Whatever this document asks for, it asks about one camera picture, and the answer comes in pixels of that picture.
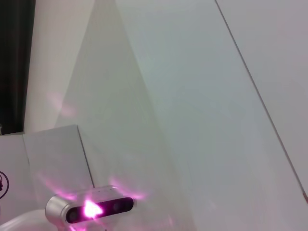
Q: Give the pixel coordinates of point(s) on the white box with logo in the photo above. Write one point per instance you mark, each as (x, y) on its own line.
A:
(55, 156)

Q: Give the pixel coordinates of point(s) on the dark vertical panel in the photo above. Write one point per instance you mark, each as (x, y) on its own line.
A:
(14, 60)

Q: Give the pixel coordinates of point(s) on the silver head depth camera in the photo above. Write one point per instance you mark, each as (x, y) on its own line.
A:
(62, 207)

